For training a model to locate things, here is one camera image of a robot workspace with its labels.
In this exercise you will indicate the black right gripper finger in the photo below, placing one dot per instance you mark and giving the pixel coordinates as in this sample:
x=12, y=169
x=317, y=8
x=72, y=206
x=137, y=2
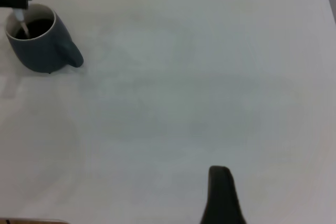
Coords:
x=221, y=200

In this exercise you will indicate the dark grey ceramic mug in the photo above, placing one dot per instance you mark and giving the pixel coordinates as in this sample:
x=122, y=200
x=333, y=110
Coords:
x=39, y=53

